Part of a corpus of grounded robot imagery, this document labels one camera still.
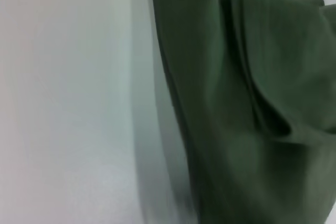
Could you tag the dark green printed t-shirt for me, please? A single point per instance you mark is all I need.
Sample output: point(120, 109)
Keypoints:
point(249, 103)

